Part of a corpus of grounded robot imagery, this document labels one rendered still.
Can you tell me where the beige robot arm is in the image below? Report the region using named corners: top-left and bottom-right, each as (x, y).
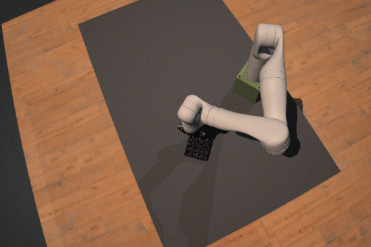
top-left (177, 24), bottom-right (290, 156)

